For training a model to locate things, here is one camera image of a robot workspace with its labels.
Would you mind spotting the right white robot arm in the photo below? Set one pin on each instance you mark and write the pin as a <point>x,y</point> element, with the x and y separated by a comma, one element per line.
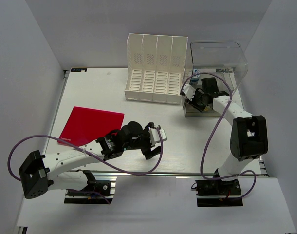
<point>249,139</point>

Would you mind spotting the clear acrylic storage box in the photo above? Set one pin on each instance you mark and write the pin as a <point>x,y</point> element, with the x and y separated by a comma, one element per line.
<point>224,58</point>

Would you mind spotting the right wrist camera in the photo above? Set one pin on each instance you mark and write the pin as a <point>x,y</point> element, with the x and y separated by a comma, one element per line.
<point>188,91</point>

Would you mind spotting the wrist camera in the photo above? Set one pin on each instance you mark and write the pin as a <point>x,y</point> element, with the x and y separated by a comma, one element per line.
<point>157,135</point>
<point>188,91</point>

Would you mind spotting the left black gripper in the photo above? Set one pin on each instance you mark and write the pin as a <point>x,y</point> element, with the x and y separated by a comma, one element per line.
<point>147,151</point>

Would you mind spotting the white file organizer rack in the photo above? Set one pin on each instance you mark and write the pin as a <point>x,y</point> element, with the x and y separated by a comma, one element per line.
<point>156,65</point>

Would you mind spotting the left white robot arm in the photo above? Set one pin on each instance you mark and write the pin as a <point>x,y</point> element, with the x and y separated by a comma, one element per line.
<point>63,170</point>

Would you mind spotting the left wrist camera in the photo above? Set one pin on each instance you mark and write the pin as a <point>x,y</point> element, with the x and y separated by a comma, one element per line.
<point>157,135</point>

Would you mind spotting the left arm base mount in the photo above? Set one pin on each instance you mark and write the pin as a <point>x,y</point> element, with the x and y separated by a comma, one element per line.
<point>96,190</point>

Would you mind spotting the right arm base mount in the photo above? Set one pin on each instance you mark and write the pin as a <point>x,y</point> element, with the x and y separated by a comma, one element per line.
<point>217,193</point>

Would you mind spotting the blue lidded jar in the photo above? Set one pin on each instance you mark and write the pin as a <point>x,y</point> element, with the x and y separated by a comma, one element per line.
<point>195,77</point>

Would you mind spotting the red notebook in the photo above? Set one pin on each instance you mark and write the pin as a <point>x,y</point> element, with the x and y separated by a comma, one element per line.
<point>85,125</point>

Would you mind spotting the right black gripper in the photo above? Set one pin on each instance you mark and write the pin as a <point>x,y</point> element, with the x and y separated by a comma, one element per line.
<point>193,103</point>

